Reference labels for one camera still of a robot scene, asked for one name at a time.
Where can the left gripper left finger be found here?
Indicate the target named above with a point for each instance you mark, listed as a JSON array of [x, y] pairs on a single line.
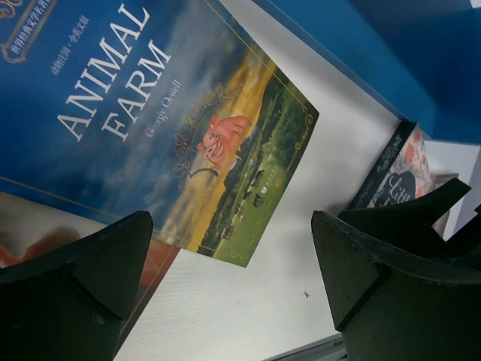
[[71, 303]]

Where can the aluminium mounting rail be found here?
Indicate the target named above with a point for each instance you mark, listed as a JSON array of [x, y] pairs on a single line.
[[331, 348]]

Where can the Little Women floral book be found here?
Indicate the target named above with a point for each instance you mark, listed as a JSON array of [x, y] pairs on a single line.
[[401, 172]]

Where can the blue wooden bookshelf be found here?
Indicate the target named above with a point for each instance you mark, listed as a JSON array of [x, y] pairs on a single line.
[[420, 60]]

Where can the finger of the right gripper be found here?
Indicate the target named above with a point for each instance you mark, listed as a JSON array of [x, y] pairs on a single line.
[[409, 225]]

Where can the Animal Farm book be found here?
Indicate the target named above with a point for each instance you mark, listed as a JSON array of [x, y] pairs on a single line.
[[170, 107]]

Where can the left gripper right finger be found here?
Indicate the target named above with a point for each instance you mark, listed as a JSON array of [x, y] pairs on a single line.
[[389, 304]]

